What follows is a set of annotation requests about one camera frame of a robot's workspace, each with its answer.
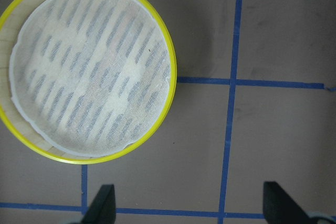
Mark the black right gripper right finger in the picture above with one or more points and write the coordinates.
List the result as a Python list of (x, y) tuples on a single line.
[(279, 207)]

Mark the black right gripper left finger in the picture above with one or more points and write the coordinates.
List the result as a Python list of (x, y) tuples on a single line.
[(103, 207)]

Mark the yellow rimmed top steamer layer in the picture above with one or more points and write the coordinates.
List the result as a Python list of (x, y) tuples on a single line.
[(6, 35)]

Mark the white steamer liner cloth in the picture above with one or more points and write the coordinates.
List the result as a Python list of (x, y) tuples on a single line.
[(89, 72)]

